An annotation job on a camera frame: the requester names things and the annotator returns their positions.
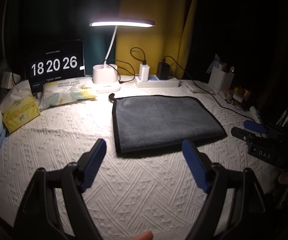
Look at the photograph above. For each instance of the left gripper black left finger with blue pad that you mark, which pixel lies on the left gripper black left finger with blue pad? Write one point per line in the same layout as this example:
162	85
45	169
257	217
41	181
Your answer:
38	215

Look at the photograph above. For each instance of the black power adapter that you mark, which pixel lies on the black power adapter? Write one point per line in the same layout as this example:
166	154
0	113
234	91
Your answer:
163	70

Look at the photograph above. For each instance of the white perforated basket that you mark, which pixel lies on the white perforated basket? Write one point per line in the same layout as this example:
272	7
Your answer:
220	80

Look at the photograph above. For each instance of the grey purple microfibre towel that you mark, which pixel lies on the grey purple microfibre towel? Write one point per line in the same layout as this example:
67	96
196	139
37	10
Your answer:
157	121

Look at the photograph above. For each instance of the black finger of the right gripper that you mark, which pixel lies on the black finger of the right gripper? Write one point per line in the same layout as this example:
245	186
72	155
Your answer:
245	135

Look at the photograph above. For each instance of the yellow tissue pack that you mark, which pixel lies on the yellow tissue pack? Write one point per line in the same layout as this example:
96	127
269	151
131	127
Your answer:
19	107

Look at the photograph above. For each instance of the white power strip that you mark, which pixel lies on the white power strip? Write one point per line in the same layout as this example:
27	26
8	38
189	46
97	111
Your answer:
154	82

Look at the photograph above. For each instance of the white box at left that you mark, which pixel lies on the white box at left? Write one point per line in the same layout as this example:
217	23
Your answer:
9	80

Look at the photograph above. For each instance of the wet wipes pack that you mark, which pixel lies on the wet wipes pack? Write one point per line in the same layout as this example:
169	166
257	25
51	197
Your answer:
67	91

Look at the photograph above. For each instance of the white charger plug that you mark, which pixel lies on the white charger plug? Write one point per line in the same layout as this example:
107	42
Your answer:
144	71

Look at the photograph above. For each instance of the fingertip at bottom edge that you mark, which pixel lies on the fingertip at bottom edge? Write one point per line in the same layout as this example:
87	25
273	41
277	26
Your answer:
146	235

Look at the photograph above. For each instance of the tablet showing clock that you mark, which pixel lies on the tablet showing clock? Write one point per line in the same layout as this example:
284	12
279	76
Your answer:
54	63

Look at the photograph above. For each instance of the yellow curtain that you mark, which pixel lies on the yellow curtain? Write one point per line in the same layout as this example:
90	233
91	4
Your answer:
170	38

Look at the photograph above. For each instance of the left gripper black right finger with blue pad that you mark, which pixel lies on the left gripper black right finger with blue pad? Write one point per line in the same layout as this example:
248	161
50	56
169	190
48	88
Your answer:
247	214

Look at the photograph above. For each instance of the white desk lamp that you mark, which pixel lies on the white desk lamp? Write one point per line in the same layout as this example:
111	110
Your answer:
105	77

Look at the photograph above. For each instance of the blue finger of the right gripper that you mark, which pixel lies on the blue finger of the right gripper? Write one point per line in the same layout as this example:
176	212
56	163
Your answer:
255	127

